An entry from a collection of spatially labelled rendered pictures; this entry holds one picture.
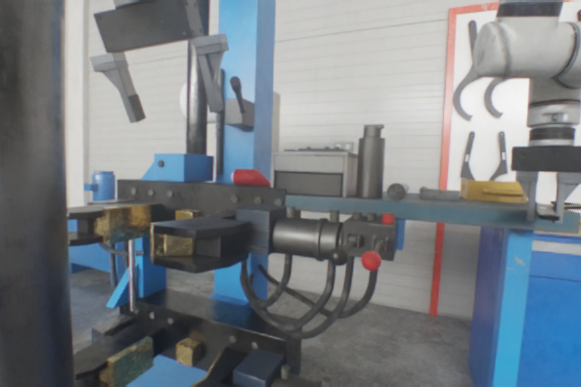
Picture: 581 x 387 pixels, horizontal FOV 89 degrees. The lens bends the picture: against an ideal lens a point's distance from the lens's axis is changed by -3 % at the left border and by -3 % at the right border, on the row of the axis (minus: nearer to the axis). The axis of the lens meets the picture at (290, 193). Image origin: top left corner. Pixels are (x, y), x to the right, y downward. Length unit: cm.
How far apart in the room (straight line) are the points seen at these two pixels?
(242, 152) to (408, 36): 198
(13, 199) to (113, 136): 377
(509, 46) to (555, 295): 120
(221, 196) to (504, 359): 99
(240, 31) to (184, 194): 68
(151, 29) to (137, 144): 361
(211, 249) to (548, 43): 73
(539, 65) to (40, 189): 85
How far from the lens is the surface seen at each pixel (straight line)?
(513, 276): 109
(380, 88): 276
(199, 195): 108
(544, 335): 168
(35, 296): 70
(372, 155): 87
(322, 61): 295
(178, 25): 47
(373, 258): 57
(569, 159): 78
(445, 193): 97
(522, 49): 62
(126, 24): 50
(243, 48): 133
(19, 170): 66
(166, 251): 77
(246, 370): 101
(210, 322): 118
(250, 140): 122
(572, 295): 165
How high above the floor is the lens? 113
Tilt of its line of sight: 4 degrees down
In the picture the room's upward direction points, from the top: 2 degrees clockwise
